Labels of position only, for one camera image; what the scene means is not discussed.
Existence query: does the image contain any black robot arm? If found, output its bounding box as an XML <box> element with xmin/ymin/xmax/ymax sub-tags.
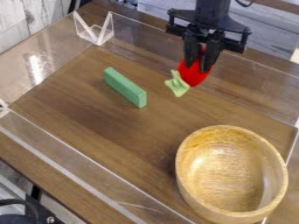
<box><xmin>165</xmin><ymin>0</ymin><xmax>251</xmax><ymax>73</ymax></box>

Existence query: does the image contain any clear acrylic corner bracket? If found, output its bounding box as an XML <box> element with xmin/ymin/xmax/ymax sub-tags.
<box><xmin>72</xmin><ymin>12</ymin><xmax>115</xmax><ymax>46</ymax></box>

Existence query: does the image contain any clear acrylic table barrier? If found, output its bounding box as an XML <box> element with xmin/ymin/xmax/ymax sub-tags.
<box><xmin>0</xmin><ymin>13</ymin><xmax>299</xmax><ymax>224</ymax></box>

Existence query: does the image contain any red plush strawberry toy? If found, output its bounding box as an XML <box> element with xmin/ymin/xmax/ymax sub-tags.
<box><xmin>164</xmin><ymin>52</ymin><xmax>211</xmax><ymax>97</ymax></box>

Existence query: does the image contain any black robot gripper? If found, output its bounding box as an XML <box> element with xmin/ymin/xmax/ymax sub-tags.
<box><xmin>165</xmin><ymin>8</ymin><xmax>251</xmax><ymax>73</ymax></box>

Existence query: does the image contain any green rectangular block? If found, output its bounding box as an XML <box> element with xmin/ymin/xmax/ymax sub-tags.
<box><xmin>104</xmin><ymin>67</ymin><xmax>147</xmax><ymax>108</ymax></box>

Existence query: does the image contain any black clamp with cable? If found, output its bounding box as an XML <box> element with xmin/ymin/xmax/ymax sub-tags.
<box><xmin>0</xmin><ymin>197</ymin><xmax>65</xmax><ymax>224</ymax></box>

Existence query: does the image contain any wooden bowl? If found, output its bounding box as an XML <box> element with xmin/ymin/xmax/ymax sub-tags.
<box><xmin>175</xmin><ymin>125</ymin><xmax>288</xmax><ymax>224</ymax></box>

